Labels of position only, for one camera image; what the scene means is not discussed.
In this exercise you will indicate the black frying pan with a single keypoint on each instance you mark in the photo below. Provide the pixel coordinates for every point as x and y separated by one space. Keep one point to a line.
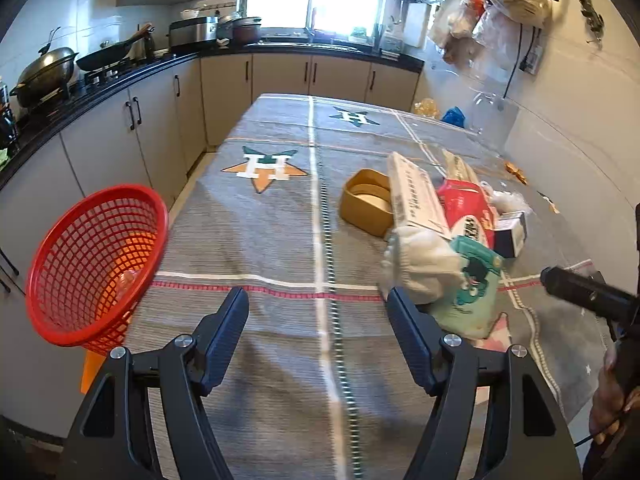
114 53

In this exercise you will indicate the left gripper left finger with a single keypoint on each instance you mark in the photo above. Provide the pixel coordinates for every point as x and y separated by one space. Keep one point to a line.
112 435

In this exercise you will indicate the orange stool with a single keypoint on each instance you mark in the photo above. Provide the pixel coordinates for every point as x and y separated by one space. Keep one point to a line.
92 365

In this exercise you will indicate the person's right hand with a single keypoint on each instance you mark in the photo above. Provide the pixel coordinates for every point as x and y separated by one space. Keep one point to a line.
609 401

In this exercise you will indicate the red plastic mesh basket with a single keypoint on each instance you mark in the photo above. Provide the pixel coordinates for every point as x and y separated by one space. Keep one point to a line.
67 276

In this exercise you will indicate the grey patterned tablecloth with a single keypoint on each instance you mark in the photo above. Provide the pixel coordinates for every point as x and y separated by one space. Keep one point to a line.
318 387

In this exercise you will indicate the white printed cardboard box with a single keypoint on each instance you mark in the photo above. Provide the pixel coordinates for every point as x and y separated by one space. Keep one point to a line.
414 199

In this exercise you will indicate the orange medicine box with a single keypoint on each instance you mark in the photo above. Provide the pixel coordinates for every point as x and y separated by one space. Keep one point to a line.
130 257

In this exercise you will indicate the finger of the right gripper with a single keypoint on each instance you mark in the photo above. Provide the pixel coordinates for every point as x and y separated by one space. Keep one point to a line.
604 300

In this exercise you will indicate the dark cooking pot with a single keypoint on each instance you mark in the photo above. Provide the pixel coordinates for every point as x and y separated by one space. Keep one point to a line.
246 30

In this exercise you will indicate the orange candy wrapper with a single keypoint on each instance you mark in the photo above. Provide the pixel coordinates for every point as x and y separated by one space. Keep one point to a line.
516 172

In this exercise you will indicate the red snack package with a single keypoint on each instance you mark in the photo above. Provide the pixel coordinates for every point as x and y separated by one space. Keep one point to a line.
468 212

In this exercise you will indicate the yellow round container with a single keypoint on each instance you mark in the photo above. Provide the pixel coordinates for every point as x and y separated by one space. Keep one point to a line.
366 202

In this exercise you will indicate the yellow plastic bag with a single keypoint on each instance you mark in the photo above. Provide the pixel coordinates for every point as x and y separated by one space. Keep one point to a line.
426 108

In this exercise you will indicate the dark blue small box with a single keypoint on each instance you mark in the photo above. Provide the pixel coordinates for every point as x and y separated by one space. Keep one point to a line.
510 234

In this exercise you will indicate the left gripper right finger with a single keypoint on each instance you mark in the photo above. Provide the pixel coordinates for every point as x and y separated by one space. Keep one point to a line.
525 436

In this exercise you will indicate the hanging plastic bags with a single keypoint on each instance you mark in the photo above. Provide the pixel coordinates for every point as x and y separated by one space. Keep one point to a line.
493 26

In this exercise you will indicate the teal tissue pack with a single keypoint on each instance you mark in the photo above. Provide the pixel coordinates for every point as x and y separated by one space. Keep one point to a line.
469 310

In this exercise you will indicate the white cloth glove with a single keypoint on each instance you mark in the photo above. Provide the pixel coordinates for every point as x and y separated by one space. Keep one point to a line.
421 263

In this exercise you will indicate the silver rice cooker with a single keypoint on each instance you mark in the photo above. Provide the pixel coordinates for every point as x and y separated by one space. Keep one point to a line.
192 32

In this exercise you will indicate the steel wok with lid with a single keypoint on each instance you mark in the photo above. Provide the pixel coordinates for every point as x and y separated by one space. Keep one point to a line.
48 73

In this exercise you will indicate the blue plastic bag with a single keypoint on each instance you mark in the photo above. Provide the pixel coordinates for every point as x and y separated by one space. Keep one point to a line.
454 116

